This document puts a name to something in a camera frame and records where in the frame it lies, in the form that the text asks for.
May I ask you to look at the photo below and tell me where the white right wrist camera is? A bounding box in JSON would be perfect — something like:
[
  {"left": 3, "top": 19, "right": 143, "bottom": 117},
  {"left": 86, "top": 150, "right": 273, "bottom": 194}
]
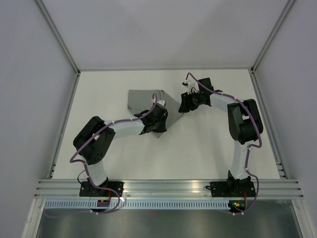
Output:
[{"left": 182, "top": 79, "right": 195, "bottom": 94}]

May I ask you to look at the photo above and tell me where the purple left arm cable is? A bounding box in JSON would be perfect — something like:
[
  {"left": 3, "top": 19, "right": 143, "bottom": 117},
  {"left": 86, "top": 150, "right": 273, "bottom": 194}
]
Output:
[{"left": 44, "top": 93, "right": 159, "bottom": 219}]

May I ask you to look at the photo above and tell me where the aluminium frame post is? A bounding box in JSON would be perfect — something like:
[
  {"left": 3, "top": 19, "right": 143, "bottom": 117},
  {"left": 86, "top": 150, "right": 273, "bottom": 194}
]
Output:
[
  {"left": 33, "top": 0, "right": 80, "bottom": 75},
  {"left": 250, "top": 0, "right": 297, "bottom": 74}
]

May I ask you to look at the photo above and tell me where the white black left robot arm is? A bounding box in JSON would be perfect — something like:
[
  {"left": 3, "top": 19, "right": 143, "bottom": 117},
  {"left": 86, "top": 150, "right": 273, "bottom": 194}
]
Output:
[{"left": 70, "top": 103, "right": 168, "bottom": 196}]

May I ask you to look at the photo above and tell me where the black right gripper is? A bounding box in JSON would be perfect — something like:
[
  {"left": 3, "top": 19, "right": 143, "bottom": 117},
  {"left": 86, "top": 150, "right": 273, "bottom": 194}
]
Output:
[{"left": 179, "top": 90, "right": 203, "bottom": 113}]

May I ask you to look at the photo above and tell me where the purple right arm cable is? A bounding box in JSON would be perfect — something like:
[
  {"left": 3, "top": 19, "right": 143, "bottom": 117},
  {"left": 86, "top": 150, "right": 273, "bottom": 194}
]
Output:
[{"left": 187, "top": 72, "right": 263, "bottom": 216}]

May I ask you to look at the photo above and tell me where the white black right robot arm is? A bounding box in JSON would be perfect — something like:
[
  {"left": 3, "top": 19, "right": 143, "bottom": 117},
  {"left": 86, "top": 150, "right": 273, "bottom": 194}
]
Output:
[{"left": 178, "top": 78, "right": 264, "bottom": 196}]

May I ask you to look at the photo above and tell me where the grey cloth napkin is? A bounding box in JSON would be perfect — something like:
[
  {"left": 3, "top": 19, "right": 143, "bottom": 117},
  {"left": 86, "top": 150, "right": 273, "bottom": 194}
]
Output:
[{"left": 127, "top": 90, "right": 183, "bottom": 130}]

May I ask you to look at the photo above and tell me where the aluminium mounting rail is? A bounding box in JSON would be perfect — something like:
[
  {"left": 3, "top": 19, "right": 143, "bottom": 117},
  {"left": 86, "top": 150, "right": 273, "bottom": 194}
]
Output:
[{"left": 34, "top": 179, "right": 304, "bottom": 200}]

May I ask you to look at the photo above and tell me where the right aluminium frame post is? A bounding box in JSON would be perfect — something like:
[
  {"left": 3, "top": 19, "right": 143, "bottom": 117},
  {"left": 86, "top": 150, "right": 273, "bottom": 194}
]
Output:
[{"left": 250, "top": 0, "right": 297, "bottom": 74}]

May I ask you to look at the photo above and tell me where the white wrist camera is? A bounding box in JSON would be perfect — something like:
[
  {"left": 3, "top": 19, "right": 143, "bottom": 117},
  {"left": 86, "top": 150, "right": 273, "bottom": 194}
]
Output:
[
  {"left": 152, "top": 99, "right": 166, "bottom": 107},
  {"left": 182, "top": 79, "right": 195, "bottom": 94}
]

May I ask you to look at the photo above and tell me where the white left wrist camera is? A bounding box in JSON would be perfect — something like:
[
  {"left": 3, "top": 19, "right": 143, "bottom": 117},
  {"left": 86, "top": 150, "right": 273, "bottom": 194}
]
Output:
[{"left": 152, "top": 99, "right": 166, "bottom": 107}]

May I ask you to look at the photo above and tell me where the left aluminium frame post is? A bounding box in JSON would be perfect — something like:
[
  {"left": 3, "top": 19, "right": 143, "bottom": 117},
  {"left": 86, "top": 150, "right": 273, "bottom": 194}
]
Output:
[{"left": 33, "top": 0, "right": 80, "bottom": 75}]

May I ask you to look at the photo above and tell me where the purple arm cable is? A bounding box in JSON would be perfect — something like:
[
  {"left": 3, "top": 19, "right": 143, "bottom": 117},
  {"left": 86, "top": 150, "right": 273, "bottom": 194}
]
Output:
[
  {"left": 44, "top": 93, "right": 159, "bottom": 219},
  {"left": 187, "top": 72, "right": 263, "bottom": 216}
]

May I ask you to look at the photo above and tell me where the white slotted cable duct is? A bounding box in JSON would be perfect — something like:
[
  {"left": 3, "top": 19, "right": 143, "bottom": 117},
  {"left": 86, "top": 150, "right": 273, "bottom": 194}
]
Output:
[{"left": 44, "top": 199, "right": 230, "bottom": 210}]

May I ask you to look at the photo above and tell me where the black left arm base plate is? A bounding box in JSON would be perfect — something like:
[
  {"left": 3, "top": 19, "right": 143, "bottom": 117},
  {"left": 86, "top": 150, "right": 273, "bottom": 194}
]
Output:
[{"left": 79, "top": 178, "right": 124, "bottom": 197}]

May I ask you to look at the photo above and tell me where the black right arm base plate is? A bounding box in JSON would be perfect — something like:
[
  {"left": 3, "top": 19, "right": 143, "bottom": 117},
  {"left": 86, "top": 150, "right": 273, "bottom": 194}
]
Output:
[{"left": 205, "top": 181, "right": 256, "bottom": 198}]

